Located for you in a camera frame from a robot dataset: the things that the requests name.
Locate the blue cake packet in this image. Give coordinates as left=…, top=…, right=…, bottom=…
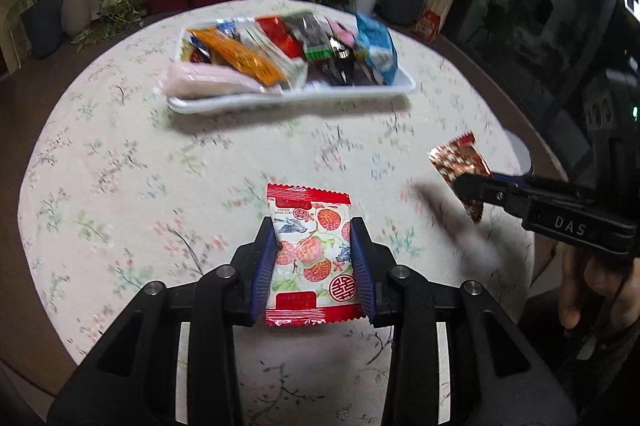
left=354, top=12, right=399, bottom=85

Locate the person's right hand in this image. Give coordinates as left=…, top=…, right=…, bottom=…
left=557, top=246, right=640, bottom=329

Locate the small plant tall white pot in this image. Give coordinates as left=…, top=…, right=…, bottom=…
left=60, top=0, right=93, bottom=38

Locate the black foil snack packet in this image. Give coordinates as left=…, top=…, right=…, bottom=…
left=307, top=41, right=386, bottom=86

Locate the orange snack packet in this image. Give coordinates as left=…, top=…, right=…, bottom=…
left=187, top=27, right=291, bottom=88

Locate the dark glass door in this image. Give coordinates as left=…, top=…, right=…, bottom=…
left=442, top=0, right=640, bottom=147

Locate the small red gold patterned packet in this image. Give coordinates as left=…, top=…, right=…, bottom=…
left=427, top=132, right=493, bottom=224

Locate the pink purple snack packet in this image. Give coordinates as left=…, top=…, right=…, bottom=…
left=327, top=18, right=357, bottom=49

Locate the large red snack packet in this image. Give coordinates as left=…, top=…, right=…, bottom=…
left=256, top=16, right=306, bottom=61

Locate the red printed box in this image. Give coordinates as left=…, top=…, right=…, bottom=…
left=415, top=8, right=443, bottom=44

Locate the dark clear packet green label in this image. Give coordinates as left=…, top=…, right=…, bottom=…
left=287, top=12, right=335, bottom=63

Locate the red fruit print packet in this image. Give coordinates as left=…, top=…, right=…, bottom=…
left=265, top=183, right=362, bottom=326

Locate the pale pink snack packet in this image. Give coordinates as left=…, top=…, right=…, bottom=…
left=166, top=61, right=283, bottom=99

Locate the white plastic tray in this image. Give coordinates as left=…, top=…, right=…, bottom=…
left=166, top=13, right=417, bottom=114

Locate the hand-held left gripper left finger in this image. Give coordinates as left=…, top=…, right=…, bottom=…
left=47, top=216, right=280, bottom=426

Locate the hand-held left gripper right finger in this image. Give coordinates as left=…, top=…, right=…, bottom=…
left=350, top=217, right=576, bottom=426

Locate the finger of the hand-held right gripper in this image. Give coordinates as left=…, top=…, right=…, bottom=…
left=456, top=172, right=640, bottom=258
left=491, top=172, right=603, bottom=203

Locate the person's dark clothing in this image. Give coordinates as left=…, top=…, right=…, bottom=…
left=515, top=291, right=640, bottom=426

